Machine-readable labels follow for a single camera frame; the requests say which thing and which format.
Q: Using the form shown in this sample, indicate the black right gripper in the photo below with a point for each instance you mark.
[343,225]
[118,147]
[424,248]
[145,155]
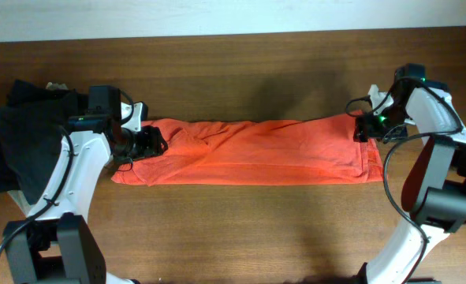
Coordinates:
[362,128]

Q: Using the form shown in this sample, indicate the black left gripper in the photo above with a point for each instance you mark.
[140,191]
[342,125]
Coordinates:
[152,142]

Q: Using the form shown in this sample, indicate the orange soccer t-shirt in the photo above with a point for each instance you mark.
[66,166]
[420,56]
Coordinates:
[277,152]

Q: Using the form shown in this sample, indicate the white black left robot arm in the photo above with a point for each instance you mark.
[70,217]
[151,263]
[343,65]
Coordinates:
[58,164]

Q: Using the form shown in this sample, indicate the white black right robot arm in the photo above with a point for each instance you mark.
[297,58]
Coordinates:
[433,198]

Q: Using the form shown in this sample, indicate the black folded shirt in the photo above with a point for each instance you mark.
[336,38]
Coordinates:
[31,136]

